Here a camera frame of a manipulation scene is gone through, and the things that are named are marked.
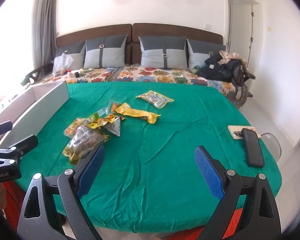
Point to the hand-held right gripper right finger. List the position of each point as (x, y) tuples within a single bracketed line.
[(210, 173)]

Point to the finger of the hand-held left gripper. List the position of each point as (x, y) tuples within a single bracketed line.
[(25, 143), (2, 127)]

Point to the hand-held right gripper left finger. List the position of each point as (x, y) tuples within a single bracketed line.
[(90, 171)]

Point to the clear packet of brown nuts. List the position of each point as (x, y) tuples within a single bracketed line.
[(86, 140)]

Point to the orange red snack packet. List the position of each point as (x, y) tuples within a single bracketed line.
[(73, 127)]

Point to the white cardboard box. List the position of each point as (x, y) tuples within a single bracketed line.
[(47, 102)]

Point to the silver triangular snack packet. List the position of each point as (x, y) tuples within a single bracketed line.
[(113, 128)]

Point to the yellow cartoon snack packet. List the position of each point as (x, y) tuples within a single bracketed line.
[(100, 123)]

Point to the clear corn sausage packet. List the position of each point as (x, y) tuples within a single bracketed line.
[(110, 106)]

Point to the long yellow snack packet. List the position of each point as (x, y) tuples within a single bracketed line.
[(140, 113)]

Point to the yellow packet of round snacks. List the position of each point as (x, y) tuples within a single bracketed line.
[(153, 98)]

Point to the black phone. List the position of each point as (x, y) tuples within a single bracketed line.
[(252, 150)]

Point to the phone in beige case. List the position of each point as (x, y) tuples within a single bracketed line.
[(236, 131)]

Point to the red mat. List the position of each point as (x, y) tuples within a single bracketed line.
[(237, 217)]

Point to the green tablecloth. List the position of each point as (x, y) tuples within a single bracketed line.
[(152, 155)]

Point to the dark wooden chair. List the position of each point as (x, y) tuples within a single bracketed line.
[(35, 73)]

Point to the white bottle with red cap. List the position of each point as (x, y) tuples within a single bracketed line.
[(70, 74)]

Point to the clear plastic bag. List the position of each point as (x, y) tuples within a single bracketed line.
[(62, 62)]

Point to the white power strip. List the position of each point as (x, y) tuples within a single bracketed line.
[(86, 70)]

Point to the brown bag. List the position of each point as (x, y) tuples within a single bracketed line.
[(237, 80)]

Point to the grey two-tone pillow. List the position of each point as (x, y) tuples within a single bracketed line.
[(107, 55), (72, 55), (197, 55), (155, 55)]

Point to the pile of black clothes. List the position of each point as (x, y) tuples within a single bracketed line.
[(215, 67)]

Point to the grey curtain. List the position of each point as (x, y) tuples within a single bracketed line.
[(43, 17)]

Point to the beige garment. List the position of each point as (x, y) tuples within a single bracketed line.
[(230, 56)]

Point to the brown bed headboard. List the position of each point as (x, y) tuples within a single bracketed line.
[(165, 30)]

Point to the white door frame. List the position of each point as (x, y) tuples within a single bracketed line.
[(242, 30)]

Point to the white wall socket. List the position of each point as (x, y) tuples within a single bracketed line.
[(207, 25)]

